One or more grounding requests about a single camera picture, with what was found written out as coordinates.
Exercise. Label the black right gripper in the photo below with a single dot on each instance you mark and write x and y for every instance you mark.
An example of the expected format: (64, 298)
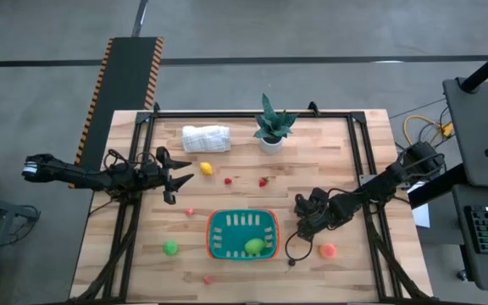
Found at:
(314, 214)

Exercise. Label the light green toy avocado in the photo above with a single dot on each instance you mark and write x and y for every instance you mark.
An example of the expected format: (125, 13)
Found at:
(254, 246)

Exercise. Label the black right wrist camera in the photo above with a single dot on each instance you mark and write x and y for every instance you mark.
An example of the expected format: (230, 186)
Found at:
(319, 195)

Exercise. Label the yellow toy lemon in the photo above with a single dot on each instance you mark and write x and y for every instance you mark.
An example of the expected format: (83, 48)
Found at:
(206, 168)

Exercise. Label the grey cart top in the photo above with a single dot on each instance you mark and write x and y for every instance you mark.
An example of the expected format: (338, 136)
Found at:
(477, 127)

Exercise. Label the orange toy peach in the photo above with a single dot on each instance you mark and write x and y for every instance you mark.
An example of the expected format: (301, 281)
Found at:
(328, 251)

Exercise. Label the black aluminium table frame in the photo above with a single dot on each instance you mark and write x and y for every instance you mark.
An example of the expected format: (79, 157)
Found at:
(248, 114)

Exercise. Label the small dark toy berry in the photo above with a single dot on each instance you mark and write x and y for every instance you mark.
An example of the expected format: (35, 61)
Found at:
(292, 262)

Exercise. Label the small red toy raspberry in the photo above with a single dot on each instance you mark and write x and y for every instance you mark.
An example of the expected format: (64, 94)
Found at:
(228, 181)

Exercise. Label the black caster wheel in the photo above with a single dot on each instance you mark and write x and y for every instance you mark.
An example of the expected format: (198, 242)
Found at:
(462, 275)

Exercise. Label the white rolled towel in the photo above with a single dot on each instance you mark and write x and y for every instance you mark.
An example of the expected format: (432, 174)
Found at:
(206, 139)

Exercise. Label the green snake plant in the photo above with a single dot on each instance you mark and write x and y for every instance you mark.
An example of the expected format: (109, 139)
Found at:
(274, 123)

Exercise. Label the red toy strawberry green leaves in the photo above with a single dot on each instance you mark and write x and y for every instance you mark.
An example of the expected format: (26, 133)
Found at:
(263, 182)

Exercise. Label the small reddish toy fruit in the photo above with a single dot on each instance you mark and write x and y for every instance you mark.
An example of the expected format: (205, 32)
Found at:
(208, 279)

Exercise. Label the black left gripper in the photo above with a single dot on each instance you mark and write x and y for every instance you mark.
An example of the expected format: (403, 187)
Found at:
(159, 175)

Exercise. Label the bright green round toy fruit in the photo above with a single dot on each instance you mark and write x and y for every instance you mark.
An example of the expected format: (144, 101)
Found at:
(170, 247)

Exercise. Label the white round plant pot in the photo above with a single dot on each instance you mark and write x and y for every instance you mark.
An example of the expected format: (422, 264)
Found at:
(270, 147)

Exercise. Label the black mat hazard-striped edges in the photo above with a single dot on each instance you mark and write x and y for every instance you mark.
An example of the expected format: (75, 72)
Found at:
(121, 84)

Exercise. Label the white paper sheet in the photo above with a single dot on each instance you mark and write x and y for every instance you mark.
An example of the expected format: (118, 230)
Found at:
(422, 216)

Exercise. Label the black frame clamp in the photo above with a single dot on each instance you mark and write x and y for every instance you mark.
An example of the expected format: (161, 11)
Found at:
(156, 108)
(314, 109)

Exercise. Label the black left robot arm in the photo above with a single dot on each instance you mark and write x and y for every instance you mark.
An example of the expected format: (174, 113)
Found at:
(79, 177)

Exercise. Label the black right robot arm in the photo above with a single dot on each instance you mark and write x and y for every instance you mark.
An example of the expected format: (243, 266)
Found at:
(379, 186)

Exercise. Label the black slanted pole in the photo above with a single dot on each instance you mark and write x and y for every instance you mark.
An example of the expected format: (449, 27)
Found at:
(485, 68)

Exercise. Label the small pink toy fruit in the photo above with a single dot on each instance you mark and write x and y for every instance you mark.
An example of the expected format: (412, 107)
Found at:
(190, 211)

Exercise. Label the black support bar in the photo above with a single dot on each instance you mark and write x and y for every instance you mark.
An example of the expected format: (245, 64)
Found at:
(434, 188)

